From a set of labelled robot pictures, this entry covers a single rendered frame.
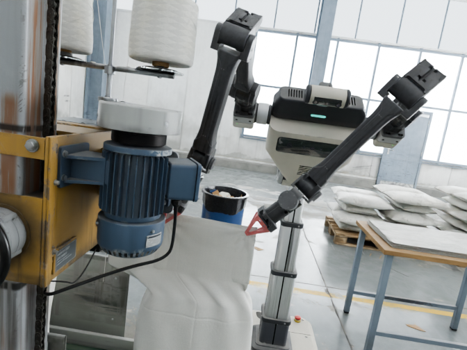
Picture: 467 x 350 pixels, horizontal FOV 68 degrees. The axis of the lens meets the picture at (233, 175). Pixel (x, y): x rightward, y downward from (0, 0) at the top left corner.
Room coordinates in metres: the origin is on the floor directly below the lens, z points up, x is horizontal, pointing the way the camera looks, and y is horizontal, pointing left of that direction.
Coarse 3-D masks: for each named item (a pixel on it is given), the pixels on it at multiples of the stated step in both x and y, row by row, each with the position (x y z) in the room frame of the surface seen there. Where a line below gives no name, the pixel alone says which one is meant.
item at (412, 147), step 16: (432, 112) 8.82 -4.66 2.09; (416, 128) 8.84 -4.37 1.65; (400, 144) 8.86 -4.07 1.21; (416, 144) 8.84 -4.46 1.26; (384, 160) 8.87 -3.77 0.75; (400, 160) 8.85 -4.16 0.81; (416, 160) 8.84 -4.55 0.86; (384, 176) 8.87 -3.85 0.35; (400, 176) 8.85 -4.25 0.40; (416, 176) 8.82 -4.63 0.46
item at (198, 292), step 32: (192, 224) 1.10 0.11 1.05; (224, 224) 1.08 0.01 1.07; (160, 256) 1.11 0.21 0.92; (192, 256) 1.09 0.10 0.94; (224, 256) 1.08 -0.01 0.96; (160, 288) 1.06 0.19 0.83; (192, 288) 1.07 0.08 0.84; (224, 288) 1.07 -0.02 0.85; (160, 320) 1.03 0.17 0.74; (192, 320) 1.02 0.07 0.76; (224, 320) 1.02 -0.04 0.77
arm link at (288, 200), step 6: (294, 186) 1.04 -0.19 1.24; (282, 192) 1.00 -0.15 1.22; (288, 192) 0.99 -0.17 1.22; (294, 192) 0.99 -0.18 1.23; (300, 192) 1.02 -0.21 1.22; (318, 192) 1.05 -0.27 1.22; (282, 198) 0.99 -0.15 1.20; (288, 198) 0.99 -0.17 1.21; (294, 198) 0.99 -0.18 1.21; (300, 198) 1.02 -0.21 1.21; (312, 198) 1.05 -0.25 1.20; (282, 204) 0.99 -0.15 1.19; (288, 204) 0.98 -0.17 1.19; (294, 204) 0.98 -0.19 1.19
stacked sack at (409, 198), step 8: (384, 192) 4.41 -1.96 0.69; (392, 192) 4.27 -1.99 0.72; (400, 192) 4.25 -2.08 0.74; (408, 192) 4.29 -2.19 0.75; (400, 200) 4.07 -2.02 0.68; (408, 200) 4.06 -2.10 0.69; (416, 200) 4.06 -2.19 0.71; (424, 200) 4.06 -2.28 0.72; (432, 200) 4.08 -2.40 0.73; (440, 200) 4.15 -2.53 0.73; (440, 208) 4.05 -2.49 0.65
